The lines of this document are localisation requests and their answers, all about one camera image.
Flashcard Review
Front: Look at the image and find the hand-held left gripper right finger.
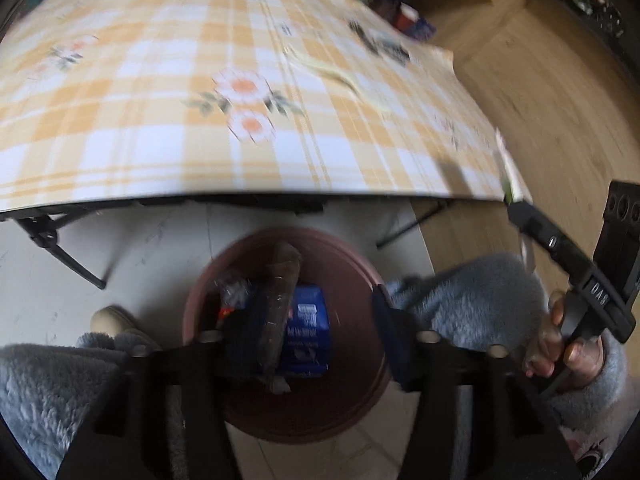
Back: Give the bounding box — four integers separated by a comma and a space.
371, 285, 583, 480

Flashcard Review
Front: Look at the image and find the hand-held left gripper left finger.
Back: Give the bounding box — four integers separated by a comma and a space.
55, 300, 281, 480

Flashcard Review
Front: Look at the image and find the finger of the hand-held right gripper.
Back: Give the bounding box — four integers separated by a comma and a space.
506, 201, 593, 283

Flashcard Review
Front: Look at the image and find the blue coffee carton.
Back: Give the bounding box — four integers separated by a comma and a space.
280, 284, 332, 377

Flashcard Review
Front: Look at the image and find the brown plastic bin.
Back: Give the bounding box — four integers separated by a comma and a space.
182, 226, 393, 443

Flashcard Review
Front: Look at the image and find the person's right hand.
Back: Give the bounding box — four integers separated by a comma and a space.
524, 294, 606, 391

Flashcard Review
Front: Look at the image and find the crumpled white paper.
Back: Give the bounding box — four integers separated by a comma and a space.
216, 280, 256, 313

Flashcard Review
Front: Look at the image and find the person's right leg grey fleece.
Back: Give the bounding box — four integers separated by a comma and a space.
385, 254, 551, 356

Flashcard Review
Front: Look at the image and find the person's leg grey fleece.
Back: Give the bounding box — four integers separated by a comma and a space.
385, 254, 551, 356
0, 330, 171, 480

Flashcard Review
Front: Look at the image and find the beige slipper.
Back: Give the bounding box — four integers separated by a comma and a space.
90, 306, 143, 343

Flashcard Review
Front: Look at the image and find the person's left leg grey fleece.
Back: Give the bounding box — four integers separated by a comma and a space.
0, 330, 171, 480

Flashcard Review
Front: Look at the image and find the yellow plaid floral tablecloth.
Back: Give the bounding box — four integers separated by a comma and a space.
0, 0, 533, 213

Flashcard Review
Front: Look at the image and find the black stone counter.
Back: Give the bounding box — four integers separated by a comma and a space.
527, 0, 631, 56

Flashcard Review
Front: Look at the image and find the small blue purple box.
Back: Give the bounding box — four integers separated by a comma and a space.
410, 17, 436, 41

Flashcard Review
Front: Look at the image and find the small black object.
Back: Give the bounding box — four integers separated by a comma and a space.
347, 20, 412, 65

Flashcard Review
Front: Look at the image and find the white plastic fork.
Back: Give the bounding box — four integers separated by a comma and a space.
285, 45, 396, 111

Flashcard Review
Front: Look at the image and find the black folding table frame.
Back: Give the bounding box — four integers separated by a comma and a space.
0, 197, 451, 291

